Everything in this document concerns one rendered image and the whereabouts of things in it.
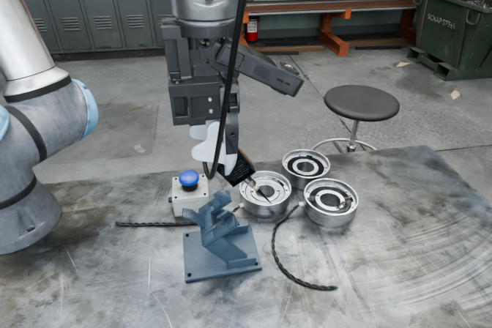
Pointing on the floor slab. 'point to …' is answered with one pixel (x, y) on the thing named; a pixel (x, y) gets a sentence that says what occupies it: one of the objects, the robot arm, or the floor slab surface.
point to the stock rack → (367, 4)
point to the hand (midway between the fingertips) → (230, 159)
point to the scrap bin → (454, 31)
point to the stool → (359, 110)
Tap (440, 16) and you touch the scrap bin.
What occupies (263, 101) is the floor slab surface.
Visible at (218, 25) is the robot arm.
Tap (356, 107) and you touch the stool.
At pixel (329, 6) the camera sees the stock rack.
